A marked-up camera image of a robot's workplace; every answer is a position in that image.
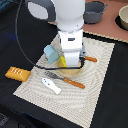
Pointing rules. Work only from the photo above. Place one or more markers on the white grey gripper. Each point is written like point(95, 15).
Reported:
point(72, 46)

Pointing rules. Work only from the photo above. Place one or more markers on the yellow cheese wedge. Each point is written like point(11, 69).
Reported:
point(63, 61)

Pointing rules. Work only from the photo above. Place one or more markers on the orange bread loaf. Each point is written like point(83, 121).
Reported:
point(18, 74)

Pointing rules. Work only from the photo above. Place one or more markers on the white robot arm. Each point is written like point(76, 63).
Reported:
point(68, 15)

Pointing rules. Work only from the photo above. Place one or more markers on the round wooden plate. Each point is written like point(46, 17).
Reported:
point(64, 71)

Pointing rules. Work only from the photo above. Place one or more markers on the beige bowl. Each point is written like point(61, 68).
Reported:
point(123, 14)

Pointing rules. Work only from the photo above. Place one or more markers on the woven beige placemat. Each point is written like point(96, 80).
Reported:
point(72, 103)

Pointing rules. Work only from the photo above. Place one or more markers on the knife with orange handle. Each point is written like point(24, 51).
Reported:
point(90, 59)

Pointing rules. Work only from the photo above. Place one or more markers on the grey two-handled pot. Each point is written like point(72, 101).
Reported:
point(94, 11)

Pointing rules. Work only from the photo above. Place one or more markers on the fork with orange handle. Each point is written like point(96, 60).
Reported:
point(74, 83)

